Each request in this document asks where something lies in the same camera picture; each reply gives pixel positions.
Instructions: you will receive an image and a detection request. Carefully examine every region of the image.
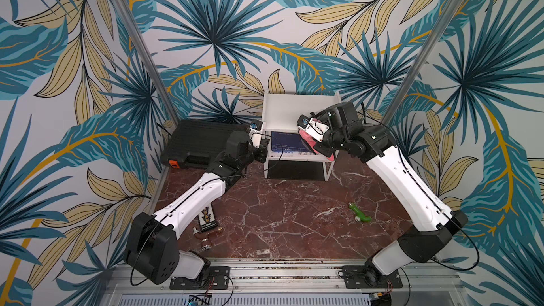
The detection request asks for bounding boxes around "dark blue book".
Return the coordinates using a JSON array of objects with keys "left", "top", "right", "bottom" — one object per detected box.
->
[{"left": 271, "top": 132, "right": 313, "bottom": 154}]

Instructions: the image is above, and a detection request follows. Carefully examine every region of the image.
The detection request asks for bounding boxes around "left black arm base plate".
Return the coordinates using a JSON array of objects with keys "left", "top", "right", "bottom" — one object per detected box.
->
[{"left": 169, "top": 263, "right": 232, "bottom": 290}]

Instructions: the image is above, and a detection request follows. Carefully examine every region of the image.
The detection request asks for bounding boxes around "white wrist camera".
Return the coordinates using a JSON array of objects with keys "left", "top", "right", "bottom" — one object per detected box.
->
[
  {"left": 249, "top": 120, "right": 263, "bottom": 149},
  {"left": 297, "top": 115, "right": 330, "bottom": 143}
]

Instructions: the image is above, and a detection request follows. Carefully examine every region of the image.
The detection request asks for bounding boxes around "black plastic tool case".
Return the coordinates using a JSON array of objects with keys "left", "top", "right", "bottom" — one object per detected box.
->
[{"left": 160, "top": 120, "right": 249, "bottom": 169}]

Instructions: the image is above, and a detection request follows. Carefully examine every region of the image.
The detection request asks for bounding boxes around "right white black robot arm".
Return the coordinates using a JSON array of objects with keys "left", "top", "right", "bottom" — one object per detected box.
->
[{"left": 307, "top": 102, "right": 468, "bottom": 280}]

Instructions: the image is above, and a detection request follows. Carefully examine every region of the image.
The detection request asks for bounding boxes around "green plastic tool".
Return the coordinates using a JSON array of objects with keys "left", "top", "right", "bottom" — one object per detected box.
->
[{"left": 348, "top": 203, "right": 372, "bottom": 222}]

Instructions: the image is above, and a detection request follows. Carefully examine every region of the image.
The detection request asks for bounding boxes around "black card with yellow pattern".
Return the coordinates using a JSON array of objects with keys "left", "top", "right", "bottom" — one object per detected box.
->
[{"left": 198, "top": 204, "right": 218, "bottom": 232}]

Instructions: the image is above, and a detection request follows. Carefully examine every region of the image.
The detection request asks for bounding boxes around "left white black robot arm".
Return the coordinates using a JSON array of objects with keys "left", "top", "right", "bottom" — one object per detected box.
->
[{"left": 124, "top": 129, "right": 269, "bottom": 285}]

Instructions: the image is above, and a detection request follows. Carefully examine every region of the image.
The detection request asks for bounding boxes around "pink cloth with black trim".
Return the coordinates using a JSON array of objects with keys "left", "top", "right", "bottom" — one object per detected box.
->
[{"left": 298, "top": 130, "right": 336, "bottom": 161}]

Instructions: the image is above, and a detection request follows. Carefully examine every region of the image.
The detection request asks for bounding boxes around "aluminium front rail frame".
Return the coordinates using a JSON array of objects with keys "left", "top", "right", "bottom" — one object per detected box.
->
[{"left": 100, "top": 259, "right": 470, "bottom": 305}]

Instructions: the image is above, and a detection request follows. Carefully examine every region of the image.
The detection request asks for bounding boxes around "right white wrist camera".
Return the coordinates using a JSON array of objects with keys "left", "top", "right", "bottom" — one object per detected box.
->
[{"left": 297, "top": 115, "right": 330, "bottom": 143}]

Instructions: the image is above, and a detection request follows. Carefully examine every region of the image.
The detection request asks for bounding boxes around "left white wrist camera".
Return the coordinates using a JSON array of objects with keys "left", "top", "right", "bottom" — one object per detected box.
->
[{"left": 249, "top": 120, "right": 263, "bottom": 149}]

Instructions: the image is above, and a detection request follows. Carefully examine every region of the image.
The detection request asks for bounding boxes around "white two-tier bookshelf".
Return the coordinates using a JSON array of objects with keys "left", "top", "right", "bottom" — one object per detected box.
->
[{"left": 262, "top": 92, "right": 341, "bottom": 181}]

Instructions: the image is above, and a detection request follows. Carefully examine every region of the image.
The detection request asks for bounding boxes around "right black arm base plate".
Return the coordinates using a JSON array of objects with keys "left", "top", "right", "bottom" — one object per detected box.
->
[{"left": 338, "top": 263, "right": 403, "bottom": 290}]

